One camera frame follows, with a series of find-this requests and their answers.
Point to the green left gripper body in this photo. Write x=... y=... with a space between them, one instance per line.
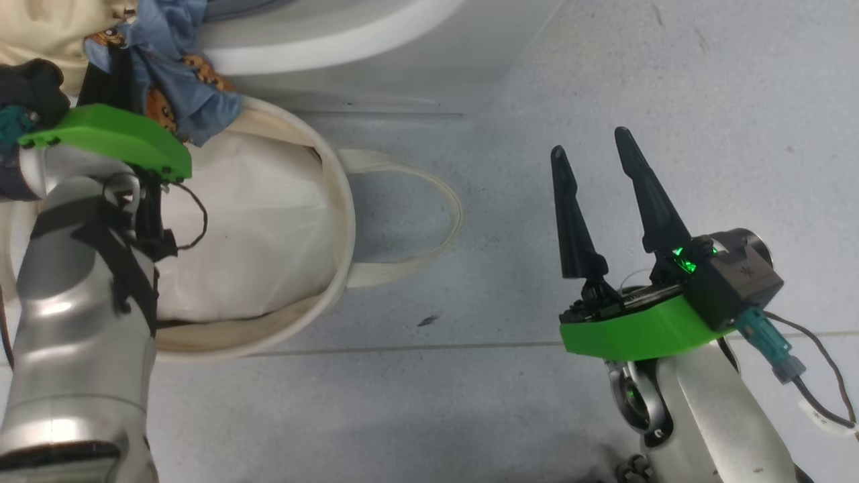
x=114 y=137

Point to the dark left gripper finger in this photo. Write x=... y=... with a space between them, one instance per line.
x=97 y=87
x=127 y=84

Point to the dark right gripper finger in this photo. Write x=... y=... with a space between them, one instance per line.
x=654 y=201
x=577 y=228

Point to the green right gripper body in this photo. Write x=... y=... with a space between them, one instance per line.
x=637 y=332

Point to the cream blue orange garment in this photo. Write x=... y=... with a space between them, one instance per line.
x=174 y=80

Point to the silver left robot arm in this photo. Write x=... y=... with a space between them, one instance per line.
x=74 y=335

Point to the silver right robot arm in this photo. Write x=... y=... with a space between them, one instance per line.
x=711 y=422

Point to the white cloth basket filling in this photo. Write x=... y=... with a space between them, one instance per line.
x=255 y=228

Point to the cream canvas laundry basket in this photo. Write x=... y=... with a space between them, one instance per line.
x=335 y=201

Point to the white front-load washing machine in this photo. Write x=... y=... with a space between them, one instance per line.
x=416 y=60

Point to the teal left camera connector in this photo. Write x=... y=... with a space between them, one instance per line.
x=12 y=131

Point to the teal camera connector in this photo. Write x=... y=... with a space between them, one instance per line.
x=768 y=342
x=12 y=131

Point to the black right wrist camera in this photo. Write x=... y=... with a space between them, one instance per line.
x=735 y=282

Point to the teal right camera connector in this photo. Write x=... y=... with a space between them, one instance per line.
x=768 y=342

